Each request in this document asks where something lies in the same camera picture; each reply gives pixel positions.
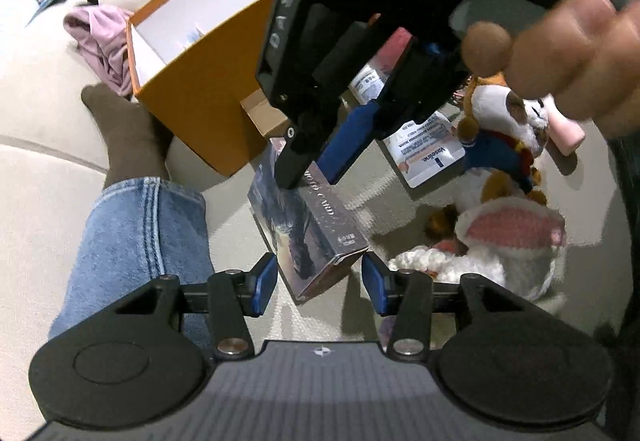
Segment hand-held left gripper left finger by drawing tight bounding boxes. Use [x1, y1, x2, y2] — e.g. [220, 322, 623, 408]
[112, 252, 279, 361]

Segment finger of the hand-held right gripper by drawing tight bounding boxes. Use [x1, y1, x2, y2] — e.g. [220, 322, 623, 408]
[320, 102, 385, 186]
[272, 113, 331, 192]

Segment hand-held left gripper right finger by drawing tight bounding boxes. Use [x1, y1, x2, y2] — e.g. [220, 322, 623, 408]
[361, 252, 527, 358]

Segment white crochet bunny bouquet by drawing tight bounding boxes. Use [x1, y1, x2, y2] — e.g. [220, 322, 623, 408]
[387, 243, 468, 284]

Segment dark printed card box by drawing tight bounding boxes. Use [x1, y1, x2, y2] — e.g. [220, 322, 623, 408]
[247, 141, 371, 306]

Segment orange cardboard box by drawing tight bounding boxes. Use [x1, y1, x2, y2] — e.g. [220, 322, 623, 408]
[125, 0, 301, 178]

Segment red panda plush toy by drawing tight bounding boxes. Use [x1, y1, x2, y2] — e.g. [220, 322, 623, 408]
[426, 73, 555, 242]

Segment person's right hand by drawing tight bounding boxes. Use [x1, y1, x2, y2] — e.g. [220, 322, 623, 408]
[460, 0, 640, 138]

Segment small brown cardboard box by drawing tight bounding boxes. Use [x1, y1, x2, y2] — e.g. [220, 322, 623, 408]
[240, 88, 293, 139]

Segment white printed packet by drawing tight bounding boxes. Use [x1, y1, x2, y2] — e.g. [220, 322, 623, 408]
[347, 27, 416, 108]

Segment white lotion packet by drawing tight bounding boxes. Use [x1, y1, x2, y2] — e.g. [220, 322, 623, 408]
[377, 111, 466, 188]

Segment person's jeans leg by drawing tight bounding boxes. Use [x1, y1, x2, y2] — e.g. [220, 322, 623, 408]
[47, 176, 216, 352]

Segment white bunny plush pink ears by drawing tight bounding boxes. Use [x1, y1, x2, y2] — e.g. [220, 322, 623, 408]
[452, 198, 568, 307]

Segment brown sock foot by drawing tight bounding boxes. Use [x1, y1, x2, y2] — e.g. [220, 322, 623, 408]
[81, 83, 171, 182]

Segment purple cloth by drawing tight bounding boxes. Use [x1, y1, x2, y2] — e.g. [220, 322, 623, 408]
[63, 5, 135, 96]

